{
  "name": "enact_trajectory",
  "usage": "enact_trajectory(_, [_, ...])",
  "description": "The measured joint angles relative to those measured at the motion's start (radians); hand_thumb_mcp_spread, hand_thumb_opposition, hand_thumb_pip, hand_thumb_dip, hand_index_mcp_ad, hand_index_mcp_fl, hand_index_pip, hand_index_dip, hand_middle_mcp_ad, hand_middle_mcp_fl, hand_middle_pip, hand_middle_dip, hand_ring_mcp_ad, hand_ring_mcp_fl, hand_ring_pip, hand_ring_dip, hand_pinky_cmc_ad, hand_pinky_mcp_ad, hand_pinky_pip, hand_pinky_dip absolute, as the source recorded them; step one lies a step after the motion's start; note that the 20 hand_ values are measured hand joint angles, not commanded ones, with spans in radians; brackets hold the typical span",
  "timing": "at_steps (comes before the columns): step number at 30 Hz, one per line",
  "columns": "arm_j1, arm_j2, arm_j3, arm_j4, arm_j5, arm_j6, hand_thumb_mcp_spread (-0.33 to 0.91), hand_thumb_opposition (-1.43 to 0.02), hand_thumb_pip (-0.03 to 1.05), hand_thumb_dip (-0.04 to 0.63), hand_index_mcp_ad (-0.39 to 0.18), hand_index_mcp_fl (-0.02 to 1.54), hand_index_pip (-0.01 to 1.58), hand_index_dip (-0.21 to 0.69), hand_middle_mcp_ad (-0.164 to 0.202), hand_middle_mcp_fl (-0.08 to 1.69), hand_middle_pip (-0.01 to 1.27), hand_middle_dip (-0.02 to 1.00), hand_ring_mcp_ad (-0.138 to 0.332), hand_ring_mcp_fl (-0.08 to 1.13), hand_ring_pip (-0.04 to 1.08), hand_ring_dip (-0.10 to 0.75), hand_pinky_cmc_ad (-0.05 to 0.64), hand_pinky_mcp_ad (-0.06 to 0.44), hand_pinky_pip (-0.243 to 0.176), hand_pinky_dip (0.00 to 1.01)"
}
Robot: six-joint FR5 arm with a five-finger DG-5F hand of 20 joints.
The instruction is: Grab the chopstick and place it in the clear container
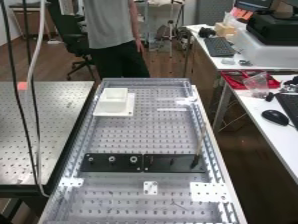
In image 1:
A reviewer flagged white desk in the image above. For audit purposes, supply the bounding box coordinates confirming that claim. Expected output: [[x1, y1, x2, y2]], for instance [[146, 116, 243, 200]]
[[211, 74, 298, 185], [184, 23, 298, 134]]

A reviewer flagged person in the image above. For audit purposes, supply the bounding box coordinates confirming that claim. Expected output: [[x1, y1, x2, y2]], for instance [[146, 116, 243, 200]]
[[81, 0, 151, 80]]

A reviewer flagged red tray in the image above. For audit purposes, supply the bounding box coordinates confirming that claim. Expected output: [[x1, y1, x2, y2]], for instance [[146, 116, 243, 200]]
[[219, 69, 281, 91]]

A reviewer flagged small white box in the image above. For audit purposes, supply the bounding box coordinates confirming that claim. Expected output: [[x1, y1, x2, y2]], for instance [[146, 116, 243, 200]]
[[91, 87, 135, 118]]

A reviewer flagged black desktop machine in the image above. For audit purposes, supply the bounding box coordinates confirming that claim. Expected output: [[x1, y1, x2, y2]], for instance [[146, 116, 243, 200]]
[[244, 11, 298, 47]]

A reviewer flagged black office chair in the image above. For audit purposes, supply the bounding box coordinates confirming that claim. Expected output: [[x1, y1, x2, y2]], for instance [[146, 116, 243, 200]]
[[46, 0, 96, 81]]

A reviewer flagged black cable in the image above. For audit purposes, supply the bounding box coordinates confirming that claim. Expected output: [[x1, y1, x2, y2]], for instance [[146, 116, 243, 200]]
[[0, 0, 42, 186]]

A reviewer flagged black plate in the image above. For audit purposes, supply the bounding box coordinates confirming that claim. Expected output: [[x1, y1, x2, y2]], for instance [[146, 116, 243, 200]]
[[79, 152, 207, 174]]

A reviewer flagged clear box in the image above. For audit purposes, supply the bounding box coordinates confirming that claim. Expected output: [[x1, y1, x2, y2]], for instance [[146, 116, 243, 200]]
[[39, 77, 248, 224]]

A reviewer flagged clear plastic cup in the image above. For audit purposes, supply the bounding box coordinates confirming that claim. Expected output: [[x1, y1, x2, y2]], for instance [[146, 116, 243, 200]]
[[241, 71, 271, 99]]

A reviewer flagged black computer mouse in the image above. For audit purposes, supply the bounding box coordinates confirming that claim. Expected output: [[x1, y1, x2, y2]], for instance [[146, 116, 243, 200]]
[[260, 109, 291, 127]]

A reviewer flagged tripod stand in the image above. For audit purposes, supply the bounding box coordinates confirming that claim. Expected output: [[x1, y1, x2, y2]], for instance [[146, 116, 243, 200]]
[[155, 0, 187, 58]]

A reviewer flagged white cable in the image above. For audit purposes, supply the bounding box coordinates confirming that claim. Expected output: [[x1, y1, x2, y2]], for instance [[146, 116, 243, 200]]
[[25, 0, 50, 198]]

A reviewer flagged thin stick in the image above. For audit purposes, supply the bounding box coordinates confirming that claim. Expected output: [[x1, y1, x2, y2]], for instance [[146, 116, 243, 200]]
[[190, 103, 210, 169]]

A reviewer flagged black keyboard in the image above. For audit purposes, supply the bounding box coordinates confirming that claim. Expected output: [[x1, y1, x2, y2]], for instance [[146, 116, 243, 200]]
[[273, 92, 298, 130], [202, 36, 236, 58]]

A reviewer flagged small white bracket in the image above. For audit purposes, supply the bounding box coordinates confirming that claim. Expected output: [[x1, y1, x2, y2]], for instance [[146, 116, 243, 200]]
[[142, 180, 159, 196]]

